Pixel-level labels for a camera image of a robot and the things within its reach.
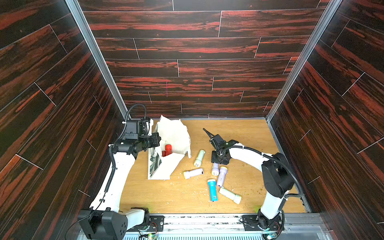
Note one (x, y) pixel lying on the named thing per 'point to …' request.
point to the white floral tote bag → (172, 132)
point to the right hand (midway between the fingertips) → (217, 159)
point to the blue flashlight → (213, 190)
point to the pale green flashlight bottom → (236, 198)
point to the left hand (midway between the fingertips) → (161, 137)
